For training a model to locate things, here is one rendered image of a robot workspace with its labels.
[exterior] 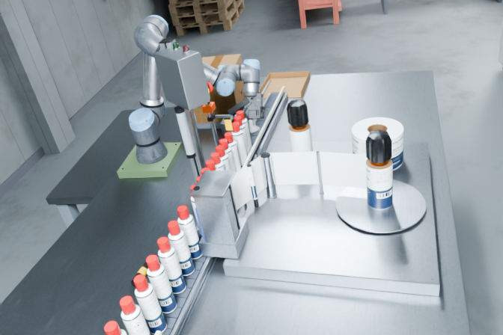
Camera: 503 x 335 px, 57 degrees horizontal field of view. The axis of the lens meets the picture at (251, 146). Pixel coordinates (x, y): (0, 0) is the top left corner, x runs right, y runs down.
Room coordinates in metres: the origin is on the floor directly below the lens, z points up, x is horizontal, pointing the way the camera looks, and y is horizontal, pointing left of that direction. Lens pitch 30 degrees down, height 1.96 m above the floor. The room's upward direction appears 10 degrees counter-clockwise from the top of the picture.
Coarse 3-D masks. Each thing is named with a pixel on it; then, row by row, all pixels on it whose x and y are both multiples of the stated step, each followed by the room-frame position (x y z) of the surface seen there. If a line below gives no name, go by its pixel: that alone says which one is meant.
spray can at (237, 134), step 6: (234, 126) 1.73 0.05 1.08; (234, 132) 1.73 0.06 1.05; (240, 132) 1.73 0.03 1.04; (234, 138) 1.72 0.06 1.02; (240, 138) 1.72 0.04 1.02; (240, 144) 1.72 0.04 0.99; (240, 150) 1.72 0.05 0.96; (240, 156) 1.72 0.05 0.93; (246, 156) 1.73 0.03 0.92; (240, 162) 1.72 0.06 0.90
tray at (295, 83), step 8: (288, 72) 2.74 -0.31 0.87; (296, 72) 2.72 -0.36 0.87; (304, 72) 2.71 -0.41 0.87; (272, 80) 2.74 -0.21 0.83; (280, 80) 2.72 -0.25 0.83; (288, 80) 2.70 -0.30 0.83; (296, 80) 2.67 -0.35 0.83; (304, 80) 2.65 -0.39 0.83; (272, 88) 2.61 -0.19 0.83; (280, 88) 2.59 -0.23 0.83; (288, 88) 2.57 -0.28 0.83; (296, 88) 2.55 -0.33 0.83; (304, 88) 2.50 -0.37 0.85; (264, 96) 2.51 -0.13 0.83; (288, 96) 2.45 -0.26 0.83; (296, 96) 2.43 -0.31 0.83
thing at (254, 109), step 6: (252, 96) 1.94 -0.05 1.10; (258, 96) 1.93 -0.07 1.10; (252, 102) 1.93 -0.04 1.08; (258, 102) 1.92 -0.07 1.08; (246, 108) 1.91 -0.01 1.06; (252, 108) 1.90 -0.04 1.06; (258, 108) 1.89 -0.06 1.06; (246, 114) 1.90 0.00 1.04; (252, 114) 1.90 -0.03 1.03; (258, 114) 1.89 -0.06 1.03
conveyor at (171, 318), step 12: (276, 96) 2.38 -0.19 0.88; (264, 108) 2.26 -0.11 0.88; (276, 108) 2.23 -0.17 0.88; (264, 120) 2.12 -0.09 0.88; (264, 132) 1.99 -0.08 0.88; (252, 144) 1.90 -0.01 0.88; (252, 156) 1.79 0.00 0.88; (192, 276) 1.11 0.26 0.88; (180, 300) 1.02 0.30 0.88; (180, 312) 0.99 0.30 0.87; (168, 324) 0.94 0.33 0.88
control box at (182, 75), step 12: (180, 48) 1.64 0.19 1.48; (156, 60) 1.62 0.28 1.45; (168, 60) 1.55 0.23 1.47; (180, 60) 1.51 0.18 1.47; (192, 60) 1.53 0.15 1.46; (168, 72) 1.57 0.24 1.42; (180, 72) 1.50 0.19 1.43; (192, 72) 1.53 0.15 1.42; (168, 84) 1.59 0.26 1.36; (180, 84) 1.51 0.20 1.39; (192, 84) 1.52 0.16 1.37; (204, 84) 1.55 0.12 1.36; (168, 96) 1.61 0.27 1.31; (180, 96) 1.53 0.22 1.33; (192, 96) 1.52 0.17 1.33; (204, 96) 1.54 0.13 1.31; (192, 108) 1.51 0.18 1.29
